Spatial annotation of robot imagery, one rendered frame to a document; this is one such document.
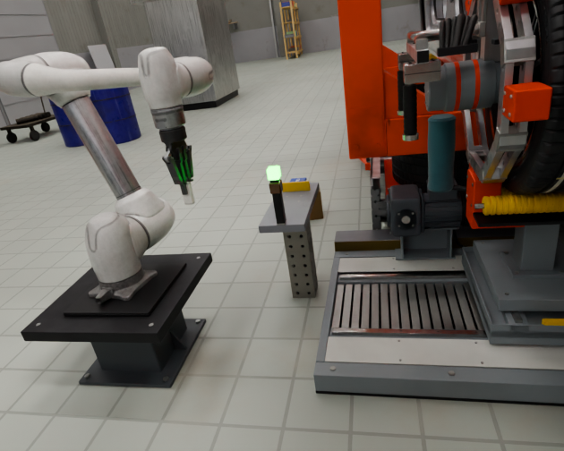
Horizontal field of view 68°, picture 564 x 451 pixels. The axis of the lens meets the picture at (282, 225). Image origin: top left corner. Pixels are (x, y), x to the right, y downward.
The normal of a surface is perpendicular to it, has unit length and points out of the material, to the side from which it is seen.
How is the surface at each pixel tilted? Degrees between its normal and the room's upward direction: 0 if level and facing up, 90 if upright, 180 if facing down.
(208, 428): 0
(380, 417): 0
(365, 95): 90
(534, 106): 90
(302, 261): 90
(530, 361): 0
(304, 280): 90
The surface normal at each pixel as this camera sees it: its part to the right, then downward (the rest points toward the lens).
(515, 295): -0.14, -0.90
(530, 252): -0.20, 0.44
